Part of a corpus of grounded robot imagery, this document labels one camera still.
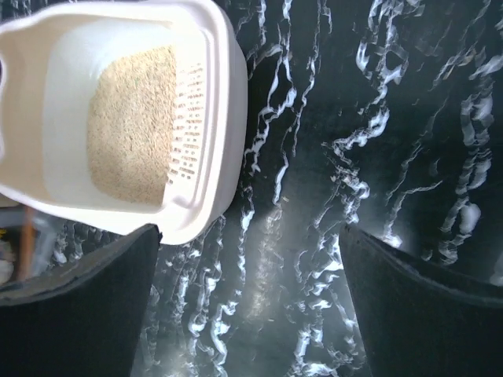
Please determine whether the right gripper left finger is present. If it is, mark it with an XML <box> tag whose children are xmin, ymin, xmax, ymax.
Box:
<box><xmin>1</xmin><ymin>224</ymin><xmax>162</xmax><ymax>376</ymax></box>

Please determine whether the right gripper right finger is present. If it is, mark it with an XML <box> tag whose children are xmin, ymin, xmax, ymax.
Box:
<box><xmin>339</xmin><ymin>224</ymin><xmax>502</xmax><ymax>376</ymax></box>

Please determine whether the cream plastic litter box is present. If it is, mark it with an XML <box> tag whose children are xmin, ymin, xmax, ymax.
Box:
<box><xmin>1</xmin><ymin>1</ymin><xmax>248</xmax><ymax>245</ymax></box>

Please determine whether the orange wooden tray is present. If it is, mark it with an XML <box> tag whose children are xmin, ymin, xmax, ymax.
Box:
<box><xmin>17</xmin><ymin>206</ymin><xmax>35</xmax><ymax>280</ymax></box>

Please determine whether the black marble pattern mat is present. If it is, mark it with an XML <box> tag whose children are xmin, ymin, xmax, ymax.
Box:
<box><xmin>0</xmin><ymin>0</ymin><xmax>503</xmax><ymax>377</ymax></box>

